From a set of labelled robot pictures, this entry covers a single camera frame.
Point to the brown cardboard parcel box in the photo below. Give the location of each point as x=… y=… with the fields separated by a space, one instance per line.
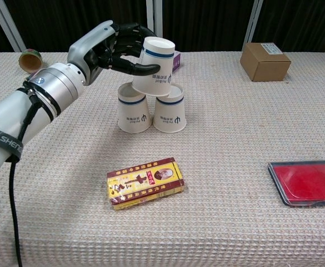
x=265 y=65

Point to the green floral tape roll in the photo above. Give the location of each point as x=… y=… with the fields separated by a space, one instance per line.
x=30 y=62

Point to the white paper cup blue stripe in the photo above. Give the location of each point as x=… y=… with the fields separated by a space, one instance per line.
x=155 y=69
x=133 y=114
x=170 y=115

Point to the beige woven tablecloth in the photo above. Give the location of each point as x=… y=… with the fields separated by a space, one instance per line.
x=206 y=228

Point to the white frame post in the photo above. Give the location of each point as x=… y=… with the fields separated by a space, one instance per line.
x=8 y=27
x=254 y=25
x=154 y=16

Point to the red ink pad case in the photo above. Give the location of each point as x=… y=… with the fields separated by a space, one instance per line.
x=309 y=182

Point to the small purple carton box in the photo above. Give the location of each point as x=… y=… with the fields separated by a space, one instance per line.
x=176 y=62

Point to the yellow red medicine box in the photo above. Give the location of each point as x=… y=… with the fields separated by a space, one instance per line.
x=145 y=183

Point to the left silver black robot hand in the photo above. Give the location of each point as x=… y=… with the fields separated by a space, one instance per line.
x=95 y=47

